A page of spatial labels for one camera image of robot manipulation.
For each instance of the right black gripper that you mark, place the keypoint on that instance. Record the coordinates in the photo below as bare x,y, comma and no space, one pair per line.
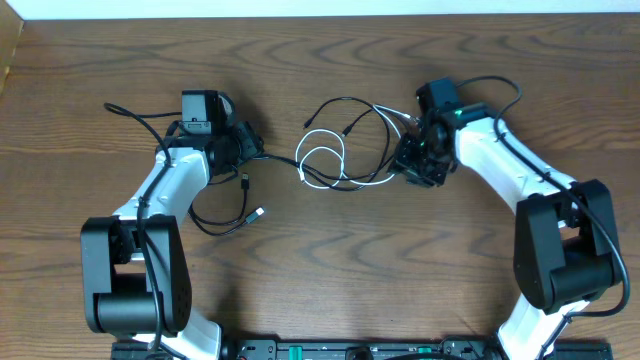
402,164

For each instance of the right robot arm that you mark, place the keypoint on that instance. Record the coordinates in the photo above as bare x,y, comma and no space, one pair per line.
567,260

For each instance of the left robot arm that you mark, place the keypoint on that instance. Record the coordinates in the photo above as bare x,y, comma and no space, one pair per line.
135,275

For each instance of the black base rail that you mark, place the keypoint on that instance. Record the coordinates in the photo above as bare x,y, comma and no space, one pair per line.
457,347

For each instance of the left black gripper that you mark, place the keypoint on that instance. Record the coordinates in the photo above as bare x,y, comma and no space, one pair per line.
253,144

